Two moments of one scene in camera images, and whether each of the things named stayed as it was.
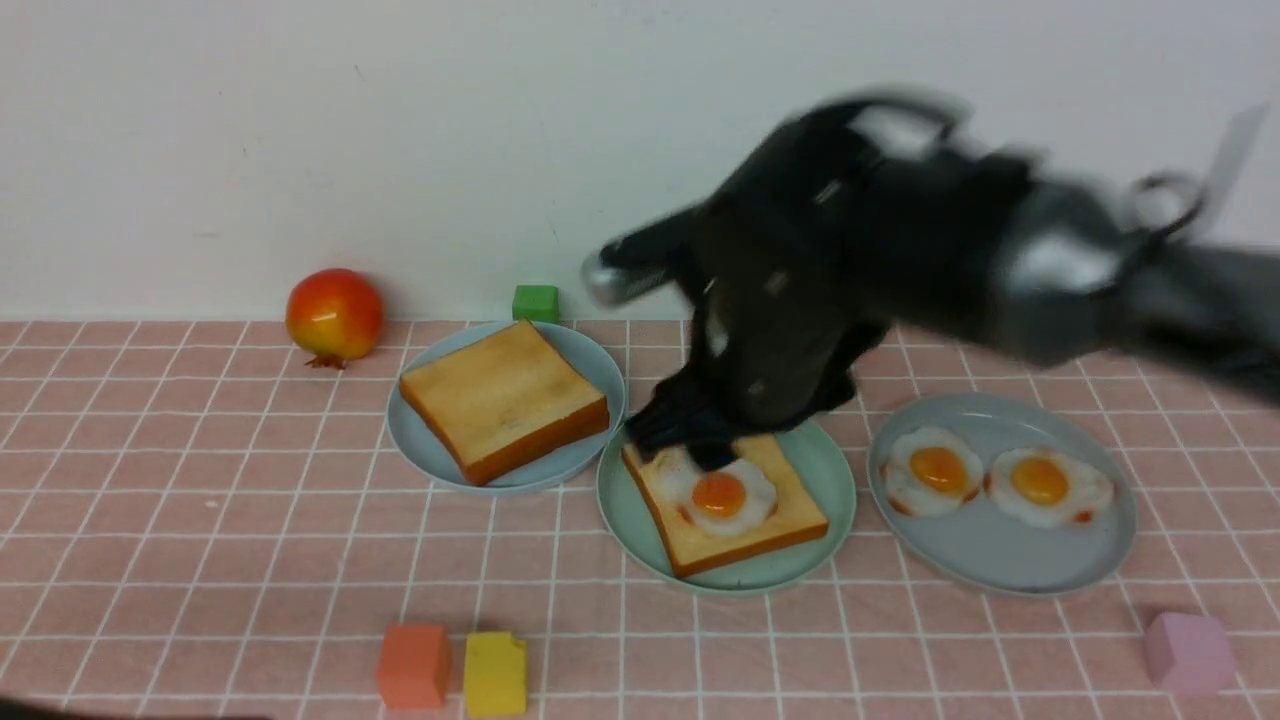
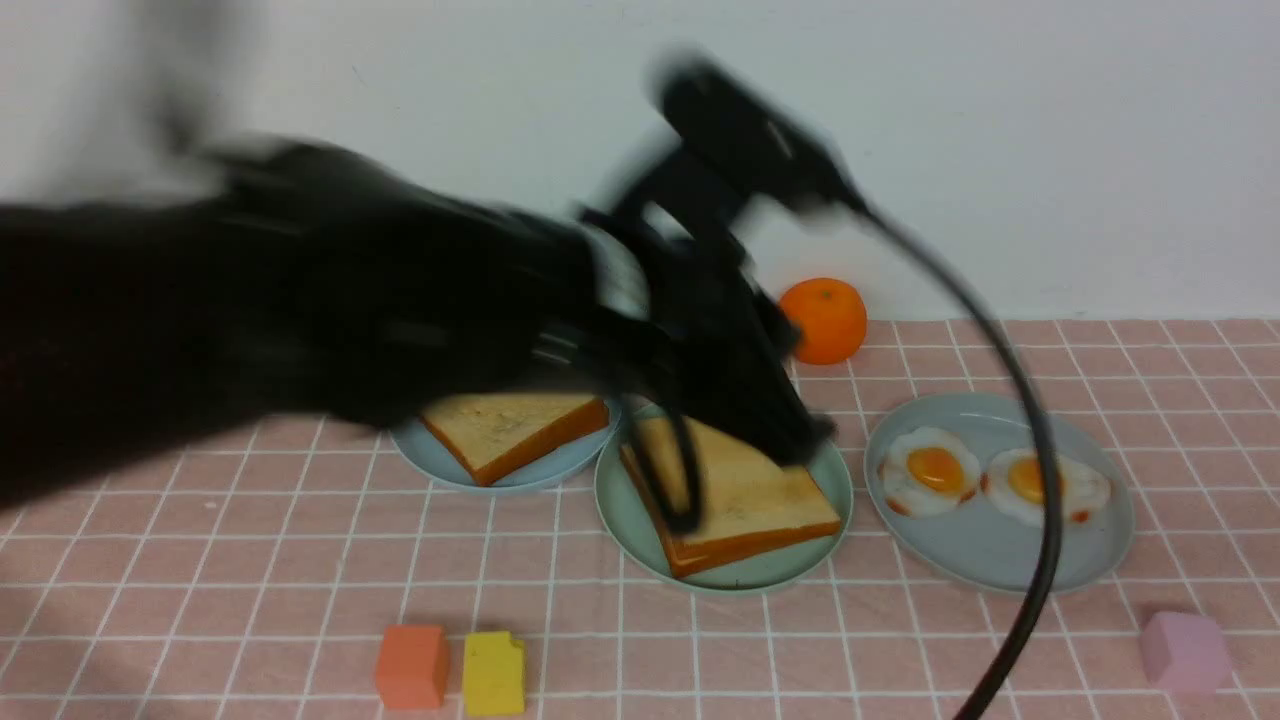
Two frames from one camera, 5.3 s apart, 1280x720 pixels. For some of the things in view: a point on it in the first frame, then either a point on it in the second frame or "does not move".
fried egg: (1044, 487) does not move
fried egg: (931, 470) does not move
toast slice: (503, 398) -> (747, 500)
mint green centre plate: (633, 537) does not move
